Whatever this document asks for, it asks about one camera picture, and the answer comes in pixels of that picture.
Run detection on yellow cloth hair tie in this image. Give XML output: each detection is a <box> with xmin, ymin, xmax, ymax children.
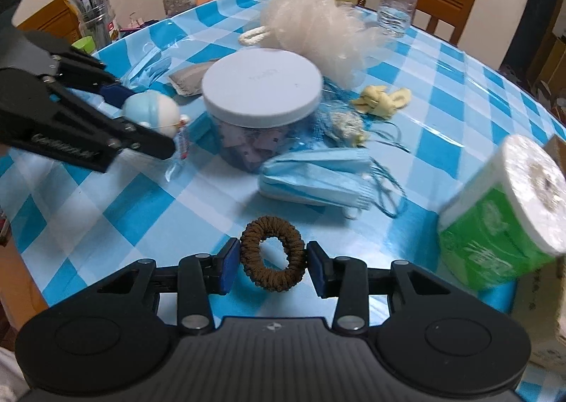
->
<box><xmin>351</xmin><ymin>84</ymin><xmax>413</xmax><ymax>118</ymax></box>

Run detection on toilet paper roll green wrapper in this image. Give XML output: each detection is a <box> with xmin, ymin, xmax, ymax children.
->
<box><xmin>437</xmin><ymin>134</ymin><xmax>566</xmax><ymax>293</ymax></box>

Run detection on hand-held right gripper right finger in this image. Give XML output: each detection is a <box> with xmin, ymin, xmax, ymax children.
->
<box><xmin>306</xmin><ymin>240</ymin><xmax>448</xmax><ymax>334</ymax></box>

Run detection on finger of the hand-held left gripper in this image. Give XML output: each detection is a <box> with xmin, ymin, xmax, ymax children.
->
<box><xmin>20</xmin><ymin>30</ymin><xmax>135</xmax><ymax>110</ymax></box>
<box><xmin>0</xmin><ymin>70</ymin><xmax>176</xmax><ymax>174</ymax></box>

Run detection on glass jar of pens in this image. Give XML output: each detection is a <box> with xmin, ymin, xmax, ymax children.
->
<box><xmin>71</xmin><ymin>0</ymin><xmax>118</xmax><ymax>51</ymax></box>

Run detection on blue checkered tablecloth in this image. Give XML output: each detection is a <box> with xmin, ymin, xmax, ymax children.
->
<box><xmin>0</xmin><ymin>0</ymin><xmax>566</xmax><ymax>402</ymax></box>

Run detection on blue and white plush ball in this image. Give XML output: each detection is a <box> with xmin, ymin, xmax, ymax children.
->
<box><xmin>121</xmin><ymin>91</ymin><xmax>192</xmax><ymax>162</ymax></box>

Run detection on round container with white lid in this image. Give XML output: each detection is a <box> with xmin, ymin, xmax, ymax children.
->
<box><xmin>201</xmin><ymin>48</ymin><xmax>324</xmax><ymax>173</ymax></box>

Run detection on small pink clips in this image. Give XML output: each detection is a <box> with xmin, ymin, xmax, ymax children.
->
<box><xmin>127</xmin><ymin>12</ymin><xmax>157</xmax><ymax>30</ymax></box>

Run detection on wrapped blue face mask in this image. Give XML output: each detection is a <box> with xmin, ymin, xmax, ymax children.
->
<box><xmin>119</xmin><ymin>41</ymin><xmax>174</xmax><ymax>92</ymax></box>

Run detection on brown hair scrunchie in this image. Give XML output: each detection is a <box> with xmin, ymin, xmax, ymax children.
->
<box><xmin>239</xmin><ymin>216</ymin><xmax>307</xmax><ymax>295</ymax></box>

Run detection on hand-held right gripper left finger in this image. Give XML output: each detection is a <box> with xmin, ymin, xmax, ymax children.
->
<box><xmin>91</xmin><ymin>237</ymin><xmax>242</xmax><ymax>333</ymax></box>

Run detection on grey sachet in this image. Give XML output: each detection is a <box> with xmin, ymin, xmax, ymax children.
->
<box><xmin>167</xmin><ymin>63</ymin><xmax>214</xmax><ymax>97</ymax></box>

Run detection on white bath loofah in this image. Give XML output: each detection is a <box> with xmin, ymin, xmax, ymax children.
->
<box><xmin>239</xmin><ymin>0</ymin><xmax>391</xmax><ymax>87</ymax></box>

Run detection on plastic packets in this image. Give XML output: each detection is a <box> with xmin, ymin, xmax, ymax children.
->
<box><xmin>258</xmin><ymin>147</ymin><xmax>408</xmax><ymax>220</ymax></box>

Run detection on cardboard box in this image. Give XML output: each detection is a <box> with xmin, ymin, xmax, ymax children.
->
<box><xmin>508</xmin><ymin>134</ymin><xmax>566</xmax><ymax>368</ymax></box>

